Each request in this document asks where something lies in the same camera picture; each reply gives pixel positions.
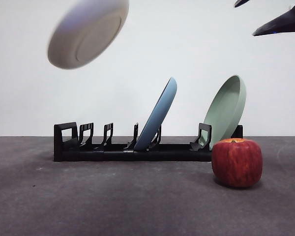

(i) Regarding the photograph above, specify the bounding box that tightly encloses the cream pale yellow plate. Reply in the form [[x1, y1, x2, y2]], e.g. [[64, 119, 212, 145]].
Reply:
[[47, 0, 130, 71]]

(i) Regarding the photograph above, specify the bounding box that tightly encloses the black plate rack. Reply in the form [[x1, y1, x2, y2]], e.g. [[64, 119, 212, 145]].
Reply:
[[53, 121, 243, 163]]

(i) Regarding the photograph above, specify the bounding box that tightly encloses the red apple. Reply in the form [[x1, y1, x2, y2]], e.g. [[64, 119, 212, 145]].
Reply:
[[211, 138, 263, 189]]

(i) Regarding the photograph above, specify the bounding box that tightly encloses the blue plate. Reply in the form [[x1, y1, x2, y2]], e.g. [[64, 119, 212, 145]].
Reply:
[[133, 77, 177, 151]]

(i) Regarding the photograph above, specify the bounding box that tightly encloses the green plate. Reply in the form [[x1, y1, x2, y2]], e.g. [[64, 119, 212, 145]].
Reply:
[[202, 75, 247, 151]]

